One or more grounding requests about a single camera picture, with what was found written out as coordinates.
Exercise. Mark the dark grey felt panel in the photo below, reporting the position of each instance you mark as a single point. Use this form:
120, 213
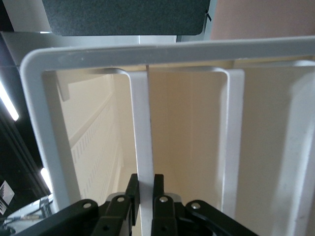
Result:
123, 17

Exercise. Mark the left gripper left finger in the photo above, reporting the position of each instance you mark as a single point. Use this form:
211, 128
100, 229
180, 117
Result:
115, 216

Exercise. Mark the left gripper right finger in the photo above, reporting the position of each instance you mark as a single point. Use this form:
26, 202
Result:
162, 216

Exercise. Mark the ceiling strip light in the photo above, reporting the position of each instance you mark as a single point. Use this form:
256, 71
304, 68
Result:
46, 180
8, 103

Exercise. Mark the white drawer cabinet casing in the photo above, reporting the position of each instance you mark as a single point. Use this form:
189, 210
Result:
32, 110

